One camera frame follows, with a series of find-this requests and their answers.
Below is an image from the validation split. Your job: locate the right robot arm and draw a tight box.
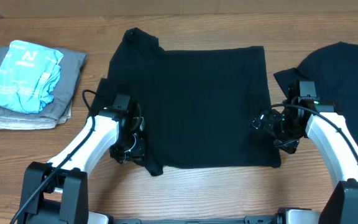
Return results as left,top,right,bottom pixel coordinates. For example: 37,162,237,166
252,100,358,223

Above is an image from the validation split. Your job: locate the folded light blue shirt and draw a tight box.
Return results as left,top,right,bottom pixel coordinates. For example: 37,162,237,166
0,40,64,114

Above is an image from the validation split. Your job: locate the folded beige garment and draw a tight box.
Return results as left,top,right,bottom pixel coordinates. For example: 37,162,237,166
0,101,72,130

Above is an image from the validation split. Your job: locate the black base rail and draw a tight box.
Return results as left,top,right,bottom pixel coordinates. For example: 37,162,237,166
87,207,331,224

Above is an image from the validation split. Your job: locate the folded grey garment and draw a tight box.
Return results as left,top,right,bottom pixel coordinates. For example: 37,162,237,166
0,47,86,121

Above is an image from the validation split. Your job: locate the black polo shirt Sydrogen logo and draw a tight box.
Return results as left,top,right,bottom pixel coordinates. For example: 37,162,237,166
91,28,281,176

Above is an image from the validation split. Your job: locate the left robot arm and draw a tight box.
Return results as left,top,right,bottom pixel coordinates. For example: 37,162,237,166
11,103,146,223

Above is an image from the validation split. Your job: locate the black t-shirt white label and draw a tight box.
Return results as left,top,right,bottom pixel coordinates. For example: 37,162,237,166
274,42,358,145

